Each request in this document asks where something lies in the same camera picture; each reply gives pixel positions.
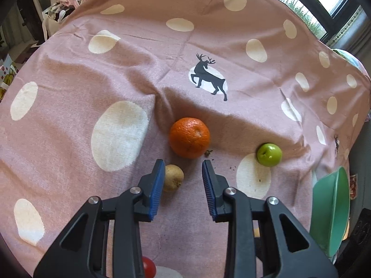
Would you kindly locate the brown longan lower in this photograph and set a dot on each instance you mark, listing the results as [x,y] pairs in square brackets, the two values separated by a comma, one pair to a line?
[150,269]

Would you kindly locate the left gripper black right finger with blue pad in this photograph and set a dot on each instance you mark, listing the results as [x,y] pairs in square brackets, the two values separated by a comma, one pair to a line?
[262,230]

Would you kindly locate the pink polka dot cloth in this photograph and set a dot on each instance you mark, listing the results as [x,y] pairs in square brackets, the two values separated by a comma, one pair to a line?
[89,114]

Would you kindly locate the brown longan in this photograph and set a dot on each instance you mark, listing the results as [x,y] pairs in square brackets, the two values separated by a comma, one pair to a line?
[150,269]
[174,177]

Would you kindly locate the pile of clothes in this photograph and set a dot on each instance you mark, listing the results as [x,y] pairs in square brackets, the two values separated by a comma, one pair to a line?
[55,15]

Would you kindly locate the green fruit on cloth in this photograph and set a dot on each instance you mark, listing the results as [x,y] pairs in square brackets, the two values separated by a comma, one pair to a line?
[269,155]

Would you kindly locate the red snack packet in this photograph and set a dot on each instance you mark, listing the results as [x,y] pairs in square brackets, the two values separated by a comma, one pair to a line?
[353,186]

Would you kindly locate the large orange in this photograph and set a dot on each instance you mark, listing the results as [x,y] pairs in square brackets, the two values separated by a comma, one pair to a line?
[189,138]

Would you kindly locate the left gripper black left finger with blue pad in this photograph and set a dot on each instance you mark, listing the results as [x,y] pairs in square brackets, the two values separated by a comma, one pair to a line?
[80,248]

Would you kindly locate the brown longan upper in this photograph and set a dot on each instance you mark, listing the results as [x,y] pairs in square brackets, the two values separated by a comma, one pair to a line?
[174,177]

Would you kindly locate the green plastic bowl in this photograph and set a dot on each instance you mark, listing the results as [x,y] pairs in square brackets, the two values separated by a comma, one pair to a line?
[330,211]

